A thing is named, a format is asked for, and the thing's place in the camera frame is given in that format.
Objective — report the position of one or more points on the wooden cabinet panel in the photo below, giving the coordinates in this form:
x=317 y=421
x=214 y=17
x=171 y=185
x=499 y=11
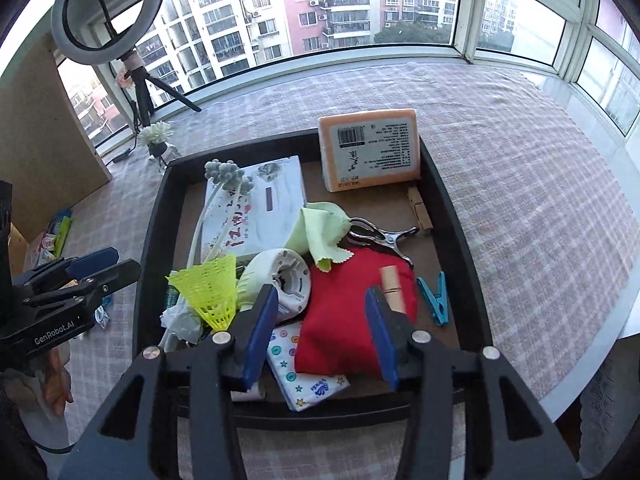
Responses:
x=45 y=153

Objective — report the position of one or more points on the orange white tissue pack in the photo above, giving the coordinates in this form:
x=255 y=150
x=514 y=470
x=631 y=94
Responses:
x=364 y=149

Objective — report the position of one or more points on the white tissue box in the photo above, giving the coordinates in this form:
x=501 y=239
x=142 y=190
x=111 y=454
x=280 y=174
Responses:
x=260 y=219

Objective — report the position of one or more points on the green packet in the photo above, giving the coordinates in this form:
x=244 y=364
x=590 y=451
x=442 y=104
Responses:
x=61 y=229

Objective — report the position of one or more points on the patterned tissue packet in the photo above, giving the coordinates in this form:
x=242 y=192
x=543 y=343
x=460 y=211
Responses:
x=300 y=390

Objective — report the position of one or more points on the pink plaid tablecloth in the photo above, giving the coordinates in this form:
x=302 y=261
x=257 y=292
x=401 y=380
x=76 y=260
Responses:
x=553 y=237

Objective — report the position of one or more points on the red cloth pouch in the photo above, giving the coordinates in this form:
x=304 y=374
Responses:
x=335 y=338

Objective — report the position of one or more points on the white round device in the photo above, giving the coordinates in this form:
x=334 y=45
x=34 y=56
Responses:
x=286 y=271

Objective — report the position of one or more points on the white artificial berry stem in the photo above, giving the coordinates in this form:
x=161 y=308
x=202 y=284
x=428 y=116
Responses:
x=181 y=322

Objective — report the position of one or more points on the metal clip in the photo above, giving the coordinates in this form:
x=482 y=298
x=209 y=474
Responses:
x=364 y=233

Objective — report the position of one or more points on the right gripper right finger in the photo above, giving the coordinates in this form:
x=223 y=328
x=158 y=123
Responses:
x=508 y=435

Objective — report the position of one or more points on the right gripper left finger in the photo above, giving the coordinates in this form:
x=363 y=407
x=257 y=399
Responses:
x=133 y=435

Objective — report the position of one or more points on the small flower vase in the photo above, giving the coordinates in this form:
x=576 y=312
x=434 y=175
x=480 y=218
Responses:
x=156 y=139

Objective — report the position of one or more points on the black tripod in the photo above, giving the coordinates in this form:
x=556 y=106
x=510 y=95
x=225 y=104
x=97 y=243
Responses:
x=140 y=77

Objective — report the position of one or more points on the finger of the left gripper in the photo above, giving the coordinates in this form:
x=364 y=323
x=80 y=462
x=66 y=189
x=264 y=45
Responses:
x=61 y=282
x=83 y=267

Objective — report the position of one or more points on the ring light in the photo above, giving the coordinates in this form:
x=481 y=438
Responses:
x=94 y=32

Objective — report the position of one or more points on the yellow-green shuttlecock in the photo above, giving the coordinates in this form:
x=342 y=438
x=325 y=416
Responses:
x=210 y=290

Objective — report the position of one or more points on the teal clothespin in tray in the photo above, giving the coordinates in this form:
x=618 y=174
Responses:
x=436 y=301

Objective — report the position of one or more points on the light green cloth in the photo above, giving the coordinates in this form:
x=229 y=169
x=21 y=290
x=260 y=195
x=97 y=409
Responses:
x=318 y=230

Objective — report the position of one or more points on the wooden clothespin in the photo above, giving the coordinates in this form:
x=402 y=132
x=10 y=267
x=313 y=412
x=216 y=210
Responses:
x=419 y=209

